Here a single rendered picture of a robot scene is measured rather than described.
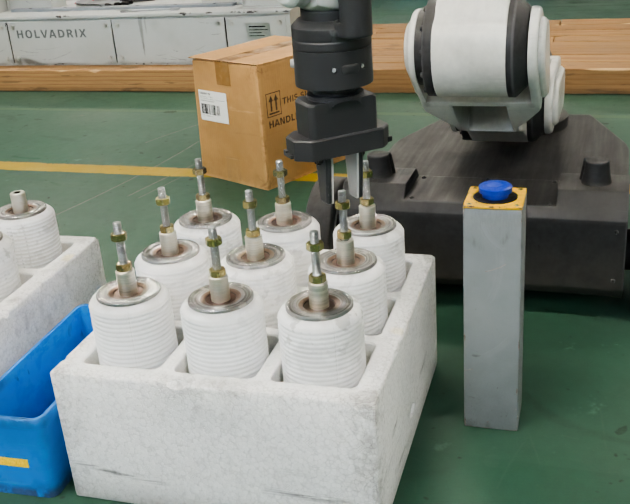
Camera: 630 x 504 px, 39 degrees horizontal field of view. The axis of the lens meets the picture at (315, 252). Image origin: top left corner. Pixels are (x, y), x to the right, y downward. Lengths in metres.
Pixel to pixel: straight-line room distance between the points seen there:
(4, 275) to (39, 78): 2.27
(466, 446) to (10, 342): 0.62
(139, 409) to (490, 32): 0.68
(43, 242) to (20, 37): 2.29
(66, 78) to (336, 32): 2.57
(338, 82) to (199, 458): 0.45
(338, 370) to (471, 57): 0.51
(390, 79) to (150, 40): 0.91
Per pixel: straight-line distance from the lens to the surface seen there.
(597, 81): 2.88
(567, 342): 1.43
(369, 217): 1.18
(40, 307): 1.33
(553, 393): 1.30
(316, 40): 0.97
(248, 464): 1.04
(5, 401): 1.24
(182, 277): 1.14
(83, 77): 3.43
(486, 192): 1.08
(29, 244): 1.39
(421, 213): 1.45
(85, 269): 1.43
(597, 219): 1.42
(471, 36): 1.28
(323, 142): 1.00
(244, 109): 2.11
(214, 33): 3.22
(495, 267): 1.10
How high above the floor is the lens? 0.70
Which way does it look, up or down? 23 degrees down
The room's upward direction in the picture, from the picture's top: 4 degrees counter-clockwise
